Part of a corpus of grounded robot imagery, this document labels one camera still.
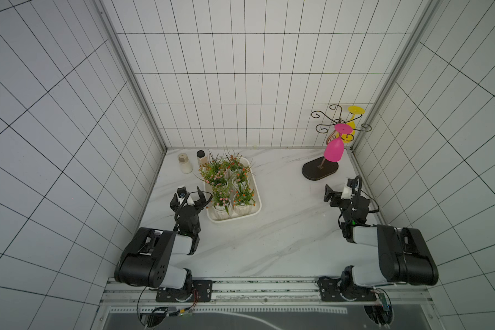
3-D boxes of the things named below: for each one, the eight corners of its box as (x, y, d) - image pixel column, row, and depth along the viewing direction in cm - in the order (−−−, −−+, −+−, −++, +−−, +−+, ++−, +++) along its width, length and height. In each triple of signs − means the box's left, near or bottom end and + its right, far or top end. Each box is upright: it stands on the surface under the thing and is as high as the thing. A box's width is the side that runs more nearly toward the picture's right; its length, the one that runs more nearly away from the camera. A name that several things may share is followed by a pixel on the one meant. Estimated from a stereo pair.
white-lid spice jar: (181, 173, 111) (176, 161, 103) (184, 165, 114) (178, 152, 106) (191, 173, 111) (187, 161, 103) (193, 165, 114) (189, 152, 106)
